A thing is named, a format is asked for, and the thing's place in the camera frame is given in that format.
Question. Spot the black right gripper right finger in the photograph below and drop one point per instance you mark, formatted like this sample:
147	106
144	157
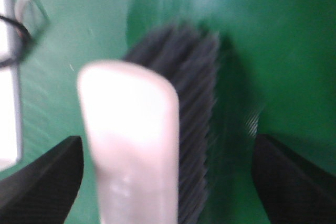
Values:
291	188

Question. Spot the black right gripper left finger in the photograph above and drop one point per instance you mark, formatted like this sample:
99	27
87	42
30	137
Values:
44	191

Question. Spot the beige hand broom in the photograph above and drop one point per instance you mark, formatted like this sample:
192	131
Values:
147	121

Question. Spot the beige plastic dustpan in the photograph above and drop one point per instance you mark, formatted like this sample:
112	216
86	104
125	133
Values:
22	21

